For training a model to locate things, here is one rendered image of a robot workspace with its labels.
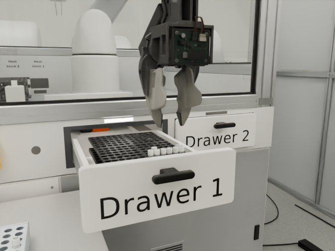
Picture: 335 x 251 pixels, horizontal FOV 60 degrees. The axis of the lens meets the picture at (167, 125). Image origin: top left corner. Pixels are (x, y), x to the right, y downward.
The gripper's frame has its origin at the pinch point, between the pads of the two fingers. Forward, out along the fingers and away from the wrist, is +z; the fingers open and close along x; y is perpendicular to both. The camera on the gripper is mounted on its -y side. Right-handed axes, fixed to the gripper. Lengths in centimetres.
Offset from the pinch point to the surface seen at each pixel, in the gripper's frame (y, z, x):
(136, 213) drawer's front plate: -0.9, 16.5, -5.6
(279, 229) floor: -90, 101, 120
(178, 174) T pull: 2.6, 9.0, 0.5
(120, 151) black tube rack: -17.7, 10.3, -4.0
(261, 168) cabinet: -35, 28, 51
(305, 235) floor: -78, 100, 131
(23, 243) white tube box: -6.0, 20.6, -23.6
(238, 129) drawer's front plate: -33, 12, 39
